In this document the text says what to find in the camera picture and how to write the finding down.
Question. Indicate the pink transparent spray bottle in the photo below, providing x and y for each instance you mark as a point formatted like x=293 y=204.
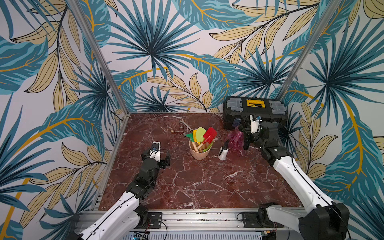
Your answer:
x=236 y=139

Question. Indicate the red toy shovel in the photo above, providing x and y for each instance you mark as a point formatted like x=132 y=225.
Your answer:
x=209 y=136

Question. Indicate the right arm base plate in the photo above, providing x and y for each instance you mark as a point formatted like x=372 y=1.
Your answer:
x=254 y=220

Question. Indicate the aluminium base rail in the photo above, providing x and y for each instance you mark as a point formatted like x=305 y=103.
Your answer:
x=225 y=220

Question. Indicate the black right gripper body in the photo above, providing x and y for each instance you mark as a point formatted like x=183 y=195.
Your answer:
x=247 y=137

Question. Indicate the light green toy spade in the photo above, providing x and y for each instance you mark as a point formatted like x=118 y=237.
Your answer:
x=200 y=135

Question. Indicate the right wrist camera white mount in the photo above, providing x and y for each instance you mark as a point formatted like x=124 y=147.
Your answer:
x=255 y=123

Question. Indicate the black toolbox yellow label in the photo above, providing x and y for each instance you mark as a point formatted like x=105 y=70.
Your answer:
x=237 y=111

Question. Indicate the aluminium left corner post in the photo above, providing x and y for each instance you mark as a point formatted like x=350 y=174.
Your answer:
x=87 y=31

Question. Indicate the aluminium corner post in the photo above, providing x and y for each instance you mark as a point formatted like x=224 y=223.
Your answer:
x=87 y=31
x=313 y=38

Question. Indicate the white small spray bottle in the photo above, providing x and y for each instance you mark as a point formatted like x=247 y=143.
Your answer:
x=224 y=151

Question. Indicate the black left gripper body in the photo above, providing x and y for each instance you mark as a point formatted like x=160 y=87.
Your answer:
x=163 y=162

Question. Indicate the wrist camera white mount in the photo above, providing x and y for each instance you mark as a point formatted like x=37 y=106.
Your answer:
x=155 y=151
x=255 y=123

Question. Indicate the terracotta plastic flower pot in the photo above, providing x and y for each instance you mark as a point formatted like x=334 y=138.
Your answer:
x=197 y=155

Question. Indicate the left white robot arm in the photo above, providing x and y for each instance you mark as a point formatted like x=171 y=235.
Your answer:
x=129 y=212

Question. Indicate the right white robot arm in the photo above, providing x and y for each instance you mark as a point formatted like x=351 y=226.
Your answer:
x=323 y=218

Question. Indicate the aluminium right corner post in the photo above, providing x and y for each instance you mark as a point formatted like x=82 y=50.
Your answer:
x=313 y=38

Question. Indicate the silver open-end wrench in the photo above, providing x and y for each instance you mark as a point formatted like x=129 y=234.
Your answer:
x=186 y=125

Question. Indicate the green toy rake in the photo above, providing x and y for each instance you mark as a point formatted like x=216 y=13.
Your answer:
x=194 y=144

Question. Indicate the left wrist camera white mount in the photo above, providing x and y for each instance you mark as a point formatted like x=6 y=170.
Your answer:
x=155 y=151

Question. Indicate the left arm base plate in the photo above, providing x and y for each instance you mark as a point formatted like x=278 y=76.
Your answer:
x=150 y=220

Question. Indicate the yellow toy shovel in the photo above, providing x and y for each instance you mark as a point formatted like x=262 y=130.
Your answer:
x=195 y=136

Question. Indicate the bright green toy trowel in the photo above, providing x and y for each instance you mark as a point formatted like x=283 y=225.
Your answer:
x=209 y=147

